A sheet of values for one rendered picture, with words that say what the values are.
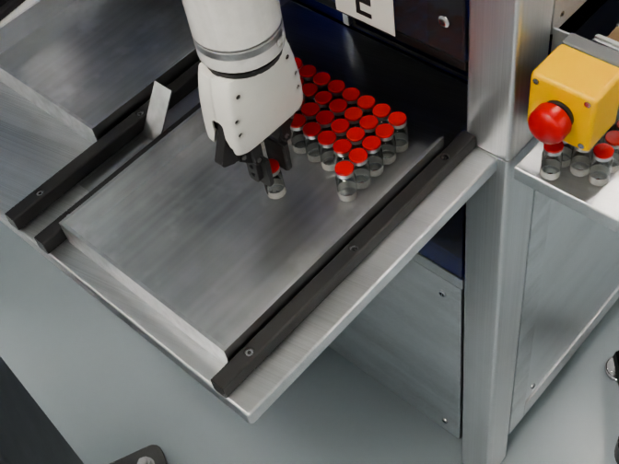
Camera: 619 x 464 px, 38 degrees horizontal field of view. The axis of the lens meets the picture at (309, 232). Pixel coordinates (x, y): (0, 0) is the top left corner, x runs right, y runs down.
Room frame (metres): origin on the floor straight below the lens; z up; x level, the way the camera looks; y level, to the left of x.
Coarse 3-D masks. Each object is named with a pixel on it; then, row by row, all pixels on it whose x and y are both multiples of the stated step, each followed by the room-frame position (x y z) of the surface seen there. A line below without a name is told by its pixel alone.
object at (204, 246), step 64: (192, 128) 0.78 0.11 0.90; (128, 192) 0.71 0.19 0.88; (192, 192) 0.70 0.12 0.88; (256, 192) 0.68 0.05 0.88; (320, 192) 0.66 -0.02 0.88; (384, 192) 0.61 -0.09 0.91; (128, 256) 0.62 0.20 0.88; (192, 256) 0.61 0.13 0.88; (256, 256) 0.59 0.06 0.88; (320, 256) 0.55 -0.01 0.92; (192, 320) 0.52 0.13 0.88; (256, 320) 0.49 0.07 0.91
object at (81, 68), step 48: (48, 0) 1.08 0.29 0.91; (96, 0) 1.09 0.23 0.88; (144, 0) 1.07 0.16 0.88; (288, 0) 1.01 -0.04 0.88; (0, 48) 1.02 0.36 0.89; (48, 48) 1.01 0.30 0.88; (96, 48) 0.99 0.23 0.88; (144, 48) 0.97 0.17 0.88; (192, 48) 0.95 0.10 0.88; (48, 96) 0.91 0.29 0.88; (96, 96) 0.89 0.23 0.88; (144, 96) 0.85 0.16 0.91
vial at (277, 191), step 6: (276, 174) 0.66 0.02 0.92; (282, 174) 0.67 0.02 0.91; (276, 180) 0.66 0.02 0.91; (282, 180) 0.67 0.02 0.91; (276, 186) 0.66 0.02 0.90; (282, 186) 0.66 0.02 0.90; (270, 192) 0.66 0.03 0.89; (276, 192) 0.66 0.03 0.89; (282, 192) 0.66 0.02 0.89; (276, 198) 0.66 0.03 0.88
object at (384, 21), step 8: (336, 0) 0.83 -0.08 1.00; (344, 0) 0.82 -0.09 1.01; (352, 0) 0.81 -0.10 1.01; (376, 0) 0.78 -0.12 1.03; (384, 0) 0.77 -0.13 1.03; (392, 0) 0.76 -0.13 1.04; (336, 8) 0.83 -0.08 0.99; (344, 8) 0.82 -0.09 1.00; (352, 8) 0.81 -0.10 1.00; (360, 8) 0.80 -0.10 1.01; (368, 8) 0.79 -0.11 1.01; (376, 8) 0.78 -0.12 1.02; (384, 8) 0.77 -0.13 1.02; (392, 8) 0.76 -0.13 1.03; (352, 16) 0.81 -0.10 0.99; (360, 16) 0.80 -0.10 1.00; (376, 16) 0.78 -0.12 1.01; (384, 16) 0.77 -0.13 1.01; (392, 16) 0.76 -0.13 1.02; (368, 24) 0.79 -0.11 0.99; (376, 24) 0.78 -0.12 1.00; (384, 24) 0.77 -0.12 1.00; (392, 24) 0.76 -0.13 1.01; (392, 32) 0.76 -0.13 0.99
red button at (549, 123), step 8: (544, 104) 0.60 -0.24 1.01; (552, 104) 0.59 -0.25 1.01; (536, 112) 0.59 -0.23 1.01; (544, 112) 0.59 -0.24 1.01; (552, 112) 0.58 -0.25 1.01; (560, 112) 0.58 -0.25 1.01; (536, 120) 0.59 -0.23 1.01; (544, 120) 0.58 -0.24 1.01; (552, 120) 0.58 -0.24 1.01; (560, 120) 0.58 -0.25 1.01; (568, 120) 0.58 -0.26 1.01; (536, 128) 0.58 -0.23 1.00; (544, 128) 0.58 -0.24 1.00; (552, 128) 0.57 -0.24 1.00; (560, 128) 0.57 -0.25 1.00; (568, 128) 0.57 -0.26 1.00; (536, 136) 0.58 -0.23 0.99; (544, 136) 0.58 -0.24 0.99; (552, 136) 0.57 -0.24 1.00; (560, 136) 0.57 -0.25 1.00; (552, 144) 0.57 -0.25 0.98
